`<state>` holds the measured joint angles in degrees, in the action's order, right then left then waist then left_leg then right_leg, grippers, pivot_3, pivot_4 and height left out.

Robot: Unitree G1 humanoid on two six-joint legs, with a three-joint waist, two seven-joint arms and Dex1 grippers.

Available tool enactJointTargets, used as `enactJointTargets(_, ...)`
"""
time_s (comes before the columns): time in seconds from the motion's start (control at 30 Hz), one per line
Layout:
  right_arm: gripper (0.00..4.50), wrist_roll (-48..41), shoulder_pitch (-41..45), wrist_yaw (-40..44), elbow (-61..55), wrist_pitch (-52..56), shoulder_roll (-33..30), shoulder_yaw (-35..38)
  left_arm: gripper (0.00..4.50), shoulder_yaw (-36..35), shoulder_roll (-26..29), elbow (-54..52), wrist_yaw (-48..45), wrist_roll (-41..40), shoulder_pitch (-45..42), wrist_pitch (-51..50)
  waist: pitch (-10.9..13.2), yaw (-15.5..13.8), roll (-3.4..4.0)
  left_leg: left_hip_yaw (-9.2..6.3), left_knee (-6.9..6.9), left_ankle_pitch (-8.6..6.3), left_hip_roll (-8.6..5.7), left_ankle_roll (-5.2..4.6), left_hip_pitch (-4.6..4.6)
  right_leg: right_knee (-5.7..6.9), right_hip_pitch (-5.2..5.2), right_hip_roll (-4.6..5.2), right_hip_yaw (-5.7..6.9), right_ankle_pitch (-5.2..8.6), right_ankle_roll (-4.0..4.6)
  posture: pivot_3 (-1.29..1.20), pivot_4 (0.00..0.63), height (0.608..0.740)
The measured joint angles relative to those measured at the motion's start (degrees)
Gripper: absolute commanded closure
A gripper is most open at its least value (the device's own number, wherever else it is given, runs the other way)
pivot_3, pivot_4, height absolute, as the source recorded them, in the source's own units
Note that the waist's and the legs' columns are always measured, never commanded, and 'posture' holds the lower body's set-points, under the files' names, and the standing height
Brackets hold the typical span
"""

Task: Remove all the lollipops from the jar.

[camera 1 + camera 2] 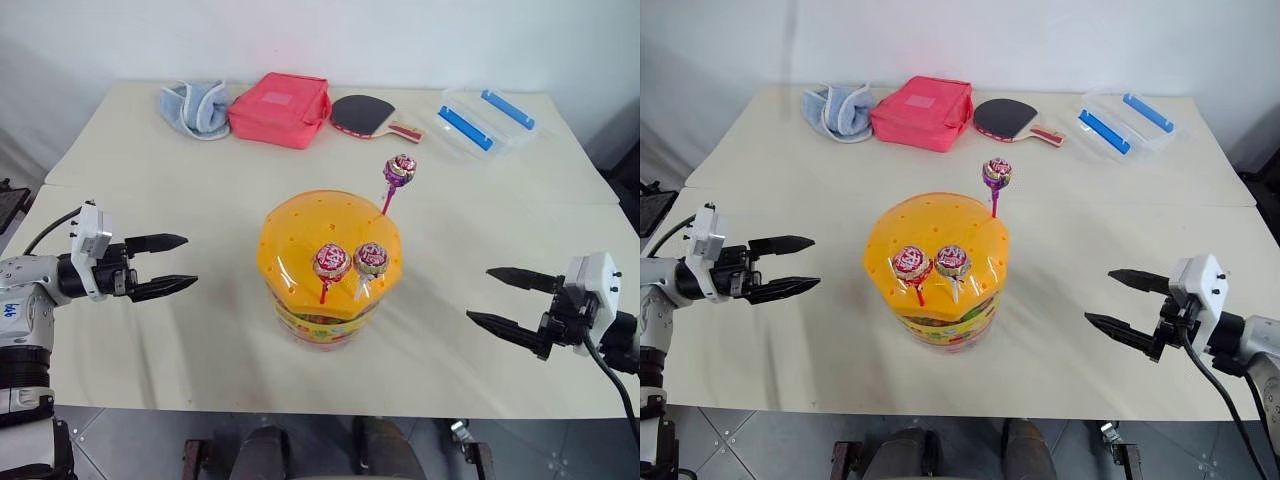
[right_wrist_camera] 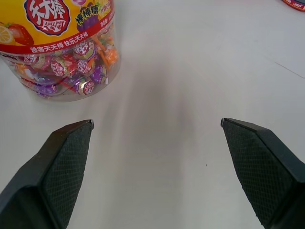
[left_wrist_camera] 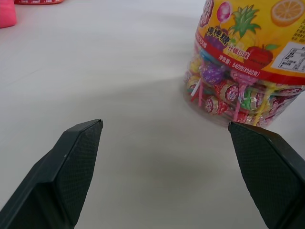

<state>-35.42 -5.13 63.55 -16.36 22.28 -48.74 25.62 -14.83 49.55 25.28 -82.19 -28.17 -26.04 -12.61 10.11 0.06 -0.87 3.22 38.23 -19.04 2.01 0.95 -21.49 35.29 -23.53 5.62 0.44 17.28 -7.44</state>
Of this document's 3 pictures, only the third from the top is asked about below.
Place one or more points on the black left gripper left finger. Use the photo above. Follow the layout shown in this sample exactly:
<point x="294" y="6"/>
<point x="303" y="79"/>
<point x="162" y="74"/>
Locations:
<point x="59" y="176"/>

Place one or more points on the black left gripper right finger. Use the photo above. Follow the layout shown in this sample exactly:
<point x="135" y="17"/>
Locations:
<point x="269" y="174"/>

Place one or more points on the clear lollipop jar with label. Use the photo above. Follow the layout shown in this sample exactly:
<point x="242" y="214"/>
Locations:
<point x="247" y="66"/>

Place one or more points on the red printed container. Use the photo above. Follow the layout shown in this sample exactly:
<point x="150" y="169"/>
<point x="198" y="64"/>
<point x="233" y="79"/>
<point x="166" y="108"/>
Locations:
<point x="38" y="2"/>

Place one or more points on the pink soft block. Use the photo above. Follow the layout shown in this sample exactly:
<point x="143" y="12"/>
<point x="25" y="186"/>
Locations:
<point x="6" y="13"/>

